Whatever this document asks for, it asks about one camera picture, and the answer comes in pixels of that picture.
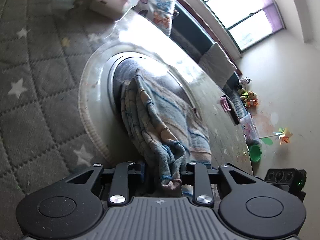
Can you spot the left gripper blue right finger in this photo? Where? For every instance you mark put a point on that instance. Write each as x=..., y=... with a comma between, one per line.
x=185, y=177

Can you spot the grey quilted star tablecloth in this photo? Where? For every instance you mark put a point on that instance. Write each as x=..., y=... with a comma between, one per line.
x=59, y=65

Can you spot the white cushion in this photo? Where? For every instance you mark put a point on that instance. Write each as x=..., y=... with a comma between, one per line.
x=217, y=65

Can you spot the colourful pinwheel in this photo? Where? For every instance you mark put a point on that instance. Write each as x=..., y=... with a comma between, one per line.
x=283, y=135

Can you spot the pink hair band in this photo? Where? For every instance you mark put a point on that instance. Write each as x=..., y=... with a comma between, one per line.
x=224, y=104

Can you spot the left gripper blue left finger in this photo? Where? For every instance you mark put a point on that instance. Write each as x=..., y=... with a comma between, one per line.
x=142, y=171

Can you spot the butterfly print pillow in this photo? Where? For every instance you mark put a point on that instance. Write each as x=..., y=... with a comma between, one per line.
x=158, y=12

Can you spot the striped blue beige cloth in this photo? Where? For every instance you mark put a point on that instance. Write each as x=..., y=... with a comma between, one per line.
x=159, y=120

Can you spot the black remote control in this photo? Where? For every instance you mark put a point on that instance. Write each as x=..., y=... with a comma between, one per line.
x=233, y=112

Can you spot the green plastic bucket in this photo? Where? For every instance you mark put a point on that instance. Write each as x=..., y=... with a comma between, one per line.
x=255, y=153

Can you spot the clear plastic storage box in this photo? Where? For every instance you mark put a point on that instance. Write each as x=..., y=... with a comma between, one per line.
x=249, y=130

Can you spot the round glass turntable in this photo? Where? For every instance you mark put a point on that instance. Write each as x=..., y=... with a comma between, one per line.
x=98, y=108

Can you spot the large window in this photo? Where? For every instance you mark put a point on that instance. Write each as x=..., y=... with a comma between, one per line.
x=240, y=23

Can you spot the stuffed toys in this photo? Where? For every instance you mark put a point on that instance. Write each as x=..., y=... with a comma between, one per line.
x=248, y=97

